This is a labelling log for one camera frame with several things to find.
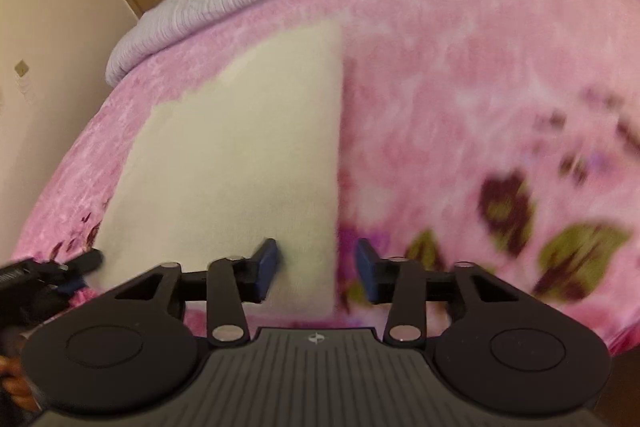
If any cream striped knit sweater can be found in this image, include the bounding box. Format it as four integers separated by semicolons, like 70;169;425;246
94;20;346;319

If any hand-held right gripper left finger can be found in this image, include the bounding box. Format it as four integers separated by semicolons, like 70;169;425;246
114;238;279;348

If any person's left hand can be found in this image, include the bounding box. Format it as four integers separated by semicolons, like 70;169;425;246
0;355;44;412

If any pink floral blanket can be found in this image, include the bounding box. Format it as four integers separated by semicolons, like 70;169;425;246
10;0;640;353

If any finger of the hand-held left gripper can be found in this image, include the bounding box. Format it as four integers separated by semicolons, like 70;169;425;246
54;249;105;294

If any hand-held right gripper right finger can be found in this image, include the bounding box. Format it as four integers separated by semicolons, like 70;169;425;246
355;238;507;349

